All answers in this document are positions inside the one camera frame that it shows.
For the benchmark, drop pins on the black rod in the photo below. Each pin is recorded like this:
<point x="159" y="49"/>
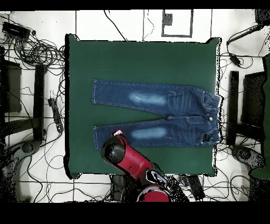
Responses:
<point x="242" y="34"/>

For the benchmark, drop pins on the blue denim jeans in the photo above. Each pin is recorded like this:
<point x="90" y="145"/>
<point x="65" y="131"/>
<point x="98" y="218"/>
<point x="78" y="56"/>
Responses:
<point x="181" y="105"/>

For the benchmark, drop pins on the black corner box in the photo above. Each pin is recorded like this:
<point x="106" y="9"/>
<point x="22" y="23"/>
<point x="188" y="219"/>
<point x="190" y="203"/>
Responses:
<point x="262" y="17"/>

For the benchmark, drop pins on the grey square floor frame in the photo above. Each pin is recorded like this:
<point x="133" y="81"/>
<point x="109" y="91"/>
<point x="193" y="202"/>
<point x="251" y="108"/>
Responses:
<point x="191" y="23"/>

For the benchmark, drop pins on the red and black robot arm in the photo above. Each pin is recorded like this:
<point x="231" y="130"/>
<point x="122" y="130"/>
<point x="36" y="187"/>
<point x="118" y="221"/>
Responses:
<point x="135" y="160"/>

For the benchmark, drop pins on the black power strip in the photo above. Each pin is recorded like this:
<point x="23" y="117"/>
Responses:
<point x="56" y="115"/>
<point x="196" y="187"/>

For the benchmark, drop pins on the black power brick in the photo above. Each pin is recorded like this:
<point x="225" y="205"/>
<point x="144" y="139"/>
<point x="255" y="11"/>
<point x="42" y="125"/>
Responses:
<point x="235" y="59"/>

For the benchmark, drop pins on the black round stand base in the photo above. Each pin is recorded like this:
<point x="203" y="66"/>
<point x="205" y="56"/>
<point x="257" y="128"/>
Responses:
<point x="244" y="154"/>
<point x="28" y="146"/>

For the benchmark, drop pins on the dark green table cloth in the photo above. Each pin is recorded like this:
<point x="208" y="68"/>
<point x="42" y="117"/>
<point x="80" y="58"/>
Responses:
<point x="126" y="59"/>

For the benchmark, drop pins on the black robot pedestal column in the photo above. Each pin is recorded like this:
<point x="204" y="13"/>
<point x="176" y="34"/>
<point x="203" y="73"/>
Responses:
<point x="118" y="187"/>

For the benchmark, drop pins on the small grey square patch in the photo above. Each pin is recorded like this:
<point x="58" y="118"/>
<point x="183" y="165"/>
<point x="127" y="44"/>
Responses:
<point x="168" y="19"/>

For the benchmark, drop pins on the dark flat panel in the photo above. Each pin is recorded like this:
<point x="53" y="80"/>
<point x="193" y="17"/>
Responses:
<point x="253" y="99"/>
<point x="13" y="88"/>

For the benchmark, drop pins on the black stand leg bar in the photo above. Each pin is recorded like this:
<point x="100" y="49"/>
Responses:
<point x="39" y="101"/>
<point x="233" y="105"/>

